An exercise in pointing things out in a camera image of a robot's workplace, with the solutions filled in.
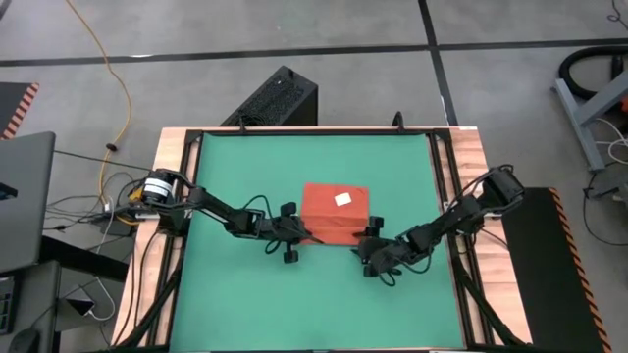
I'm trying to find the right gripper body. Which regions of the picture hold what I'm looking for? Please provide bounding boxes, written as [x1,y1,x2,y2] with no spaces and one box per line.
[360,216,413,278]

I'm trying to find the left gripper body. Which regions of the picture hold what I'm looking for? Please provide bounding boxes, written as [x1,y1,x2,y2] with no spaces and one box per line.
[252,202,299,264]

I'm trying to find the orange towel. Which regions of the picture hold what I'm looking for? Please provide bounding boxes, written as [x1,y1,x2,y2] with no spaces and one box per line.
[299,182,371,247]

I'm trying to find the green table mat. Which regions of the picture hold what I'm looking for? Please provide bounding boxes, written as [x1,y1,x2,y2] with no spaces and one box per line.
[170,132,466,350]

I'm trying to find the black computer tower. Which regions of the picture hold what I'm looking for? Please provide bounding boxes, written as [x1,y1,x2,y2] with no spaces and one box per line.
[219,65,319,127]

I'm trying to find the large black striped floor mat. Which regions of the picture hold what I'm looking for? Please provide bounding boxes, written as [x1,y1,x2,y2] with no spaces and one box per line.
[493,185,613,353]

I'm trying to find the black phone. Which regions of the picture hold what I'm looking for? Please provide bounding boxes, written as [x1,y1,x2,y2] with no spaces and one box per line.
[65,296,97,319]

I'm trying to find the grey metal stand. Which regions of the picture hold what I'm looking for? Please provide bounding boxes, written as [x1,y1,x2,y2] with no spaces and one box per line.
[551,68,628,173]

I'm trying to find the dark grey desk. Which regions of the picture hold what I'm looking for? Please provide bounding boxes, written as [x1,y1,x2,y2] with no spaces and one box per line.
[0,259,63,353]

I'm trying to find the black computer mouse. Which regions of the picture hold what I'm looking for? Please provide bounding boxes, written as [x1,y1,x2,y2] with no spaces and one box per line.
[8,328,41,353]

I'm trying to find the black keyboard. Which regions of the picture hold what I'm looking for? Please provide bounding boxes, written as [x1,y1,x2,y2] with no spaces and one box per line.
[0,277,20,335]

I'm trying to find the small black striped floor mat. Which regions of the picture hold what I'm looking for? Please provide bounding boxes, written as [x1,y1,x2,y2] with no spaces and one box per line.
[0,81,40,141]

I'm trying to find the black right camera cable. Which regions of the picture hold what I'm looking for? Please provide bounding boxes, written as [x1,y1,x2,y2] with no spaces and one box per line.
[376,243,434,288]

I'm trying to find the black camera cable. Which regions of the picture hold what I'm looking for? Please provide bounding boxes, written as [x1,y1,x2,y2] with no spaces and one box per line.
[376,243,434,288]
[242,194,285,257]

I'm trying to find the black left camera cable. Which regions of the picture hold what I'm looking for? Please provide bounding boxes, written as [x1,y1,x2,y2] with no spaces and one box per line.
[242,194,285,257]

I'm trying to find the white phone cable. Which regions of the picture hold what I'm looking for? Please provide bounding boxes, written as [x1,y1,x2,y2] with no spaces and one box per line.
[86,277,117,323]

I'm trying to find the yellow cable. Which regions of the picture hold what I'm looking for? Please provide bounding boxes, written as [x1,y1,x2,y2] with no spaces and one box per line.
[65,0,144,227]

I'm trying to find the black hose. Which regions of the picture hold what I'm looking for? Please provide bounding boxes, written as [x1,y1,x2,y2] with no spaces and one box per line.
[558,45,628,102]

